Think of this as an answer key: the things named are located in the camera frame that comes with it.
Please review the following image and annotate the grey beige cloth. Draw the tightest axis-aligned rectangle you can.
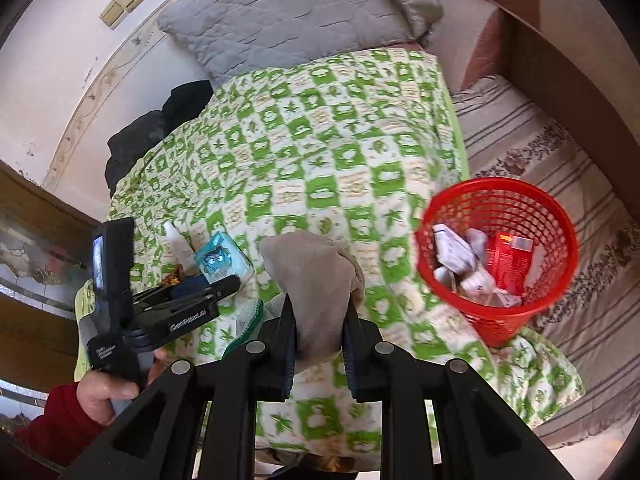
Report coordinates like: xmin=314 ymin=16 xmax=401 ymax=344
xmin=258 ymin=230 xmax=364 ymax=374

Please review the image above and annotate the red snack packet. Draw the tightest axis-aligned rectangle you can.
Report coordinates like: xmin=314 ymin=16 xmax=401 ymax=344
xmin=160 ymin=264 xmax=183 ymax=286

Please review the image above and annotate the white tube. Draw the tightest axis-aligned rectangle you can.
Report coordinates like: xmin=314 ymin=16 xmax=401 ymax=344
xmin=164 ymin=221 xmax=200 ymax=276

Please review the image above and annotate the teal tissue pack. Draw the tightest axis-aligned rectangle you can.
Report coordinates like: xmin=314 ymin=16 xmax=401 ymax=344
xmin=195 ymin=231 xmax=254 ymax=285

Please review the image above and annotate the white blue medicine box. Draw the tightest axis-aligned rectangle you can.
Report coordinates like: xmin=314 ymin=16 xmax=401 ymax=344
xmin=458 ymin=266 xmax=522 ymax=308

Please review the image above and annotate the white small medicine box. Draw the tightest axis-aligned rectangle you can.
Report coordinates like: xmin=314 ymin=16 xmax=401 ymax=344
xmin=433 ymin=223 xmax=476 ymax=275

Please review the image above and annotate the red cigarette box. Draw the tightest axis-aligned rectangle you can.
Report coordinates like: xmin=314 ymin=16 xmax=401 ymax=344
xmin=486 ymin=232 xmax=535 ymax=296

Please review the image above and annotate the red sleeve forearm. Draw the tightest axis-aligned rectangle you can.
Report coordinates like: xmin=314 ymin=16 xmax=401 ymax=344
xmin=1 ymin=382 xmax=105 ymax=479

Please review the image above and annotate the left hand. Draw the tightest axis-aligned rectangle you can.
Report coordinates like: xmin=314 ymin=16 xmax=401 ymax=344
xmin=76 ymin=370 xmax=141 ymax=427

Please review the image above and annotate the wooden bedside cabinet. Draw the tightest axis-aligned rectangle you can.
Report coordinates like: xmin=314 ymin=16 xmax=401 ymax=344
xmin=1 ymin=162 xmax=98 ymax=418

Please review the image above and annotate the red plastic mesh basket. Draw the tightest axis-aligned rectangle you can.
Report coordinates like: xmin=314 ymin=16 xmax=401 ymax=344
xmin=414 ymin=178 xmax=578 ymax=348

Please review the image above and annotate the black clothing pile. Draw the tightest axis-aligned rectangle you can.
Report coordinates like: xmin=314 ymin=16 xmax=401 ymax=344
xmin=104 ymin=80 xmax=214 ymax=196

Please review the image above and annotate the green white patterned quilt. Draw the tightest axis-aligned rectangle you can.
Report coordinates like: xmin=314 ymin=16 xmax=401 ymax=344
xmin=72 ymin=48 xmax=586 ymax=453

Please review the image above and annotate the striped floral bed sheet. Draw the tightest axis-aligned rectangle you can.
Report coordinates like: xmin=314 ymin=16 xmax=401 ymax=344
xmin=452 ymin=75 xmax=639 ymax=448

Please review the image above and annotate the grey quilted pillow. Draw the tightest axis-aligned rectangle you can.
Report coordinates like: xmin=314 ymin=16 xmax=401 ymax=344
xmin=157 ymin=0 xmax=444 ymax=86

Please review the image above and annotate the red beige headboard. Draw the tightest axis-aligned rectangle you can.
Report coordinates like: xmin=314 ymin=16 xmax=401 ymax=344
xmin=431 ymin=0 xmax=639 ymax=217

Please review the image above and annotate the beige wall switch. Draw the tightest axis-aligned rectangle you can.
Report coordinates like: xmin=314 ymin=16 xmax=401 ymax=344
xmin=100 ymin=0 xmax=144 ymax=29

